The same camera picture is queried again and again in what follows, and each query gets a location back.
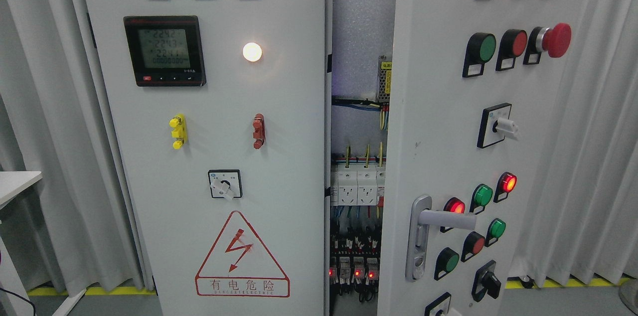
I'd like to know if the grey cabinet door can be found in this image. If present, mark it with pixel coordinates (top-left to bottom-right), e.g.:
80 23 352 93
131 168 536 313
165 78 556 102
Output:
377 0 584 316
86 0 327 316

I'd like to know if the white socket breaker row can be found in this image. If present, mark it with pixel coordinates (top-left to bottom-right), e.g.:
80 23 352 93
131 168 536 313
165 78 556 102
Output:
330 163 386 207

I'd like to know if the metal mesh power supply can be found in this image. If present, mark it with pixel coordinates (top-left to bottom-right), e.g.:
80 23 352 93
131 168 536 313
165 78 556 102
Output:
376 55 392 103

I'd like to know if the white indicator light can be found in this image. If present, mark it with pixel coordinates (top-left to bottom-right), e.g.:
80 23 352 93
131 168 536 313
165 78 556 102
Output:
242 42 264 62

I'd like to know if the relay row with red leds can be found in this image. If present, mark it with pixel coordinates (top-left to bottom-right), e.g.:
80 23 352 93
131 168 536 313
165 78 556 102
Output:
328 256 380 286

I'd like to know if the red electric danger sticker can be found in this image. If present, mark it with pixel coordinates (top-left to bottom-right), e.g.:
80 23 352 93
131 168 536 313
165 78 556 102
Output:
194 211 290 298

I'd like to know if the black digital power meter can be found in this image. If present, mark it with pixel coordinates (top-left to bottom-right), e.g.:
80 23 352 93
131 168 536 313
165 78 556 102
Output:
123 15 206 87

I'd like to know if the red emergency stop button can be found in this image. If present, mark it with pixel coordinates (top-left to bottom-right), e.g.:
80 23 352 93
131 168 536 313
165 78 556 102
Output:
523 23 572 65

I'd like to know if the grey curtain left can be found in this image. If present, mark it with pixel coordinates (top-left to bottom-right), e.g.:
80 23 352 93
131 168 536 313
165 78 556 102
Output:
0 0 153 295

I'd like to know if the grey curtain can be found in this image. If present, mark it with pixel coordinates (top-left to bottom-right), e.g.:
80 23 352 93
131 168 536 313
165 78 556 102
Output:
514 0 638 288
0 0 153 295

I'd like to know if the grey curtain right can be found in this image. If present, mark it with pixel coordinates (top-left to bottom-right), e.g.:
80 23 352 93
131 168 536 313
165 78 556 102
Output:
514 0 638 288

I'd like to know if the white desk edge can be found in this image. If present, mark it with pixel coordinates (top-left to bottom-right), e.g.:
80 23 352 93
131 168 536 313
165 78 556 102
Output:
0 171 42 209

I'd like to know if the red terminal post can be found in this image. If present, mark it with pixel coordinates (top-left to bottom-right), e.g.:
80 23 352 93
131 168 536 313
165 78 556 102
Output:
252 113 265 150

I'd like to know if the left door rotary switch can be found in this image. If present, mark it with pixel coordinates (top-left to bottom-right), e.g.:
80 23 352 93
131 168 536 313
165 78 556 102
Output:
207 169 242 201

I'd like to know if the door rotary switch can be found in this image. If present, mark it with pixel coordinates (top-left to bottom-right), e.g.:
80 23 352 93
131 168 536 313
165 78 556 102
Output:
477 103 520 149
207 169 242 201

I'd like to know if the silver door handle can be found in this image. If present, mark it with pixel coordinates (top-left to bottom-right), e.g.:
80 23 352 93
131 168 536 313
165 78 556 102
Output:
405 194 477 282

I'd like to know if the yellow terminal post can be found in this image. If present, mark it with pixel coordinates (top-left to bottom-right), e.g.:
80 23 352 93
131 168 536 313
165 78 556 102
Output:
169 113 188 150

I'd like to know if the right door rotary switch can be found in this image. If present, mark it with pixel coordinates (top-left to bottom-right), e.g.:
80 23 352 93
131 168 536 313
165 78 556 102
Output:
477 103 520 149

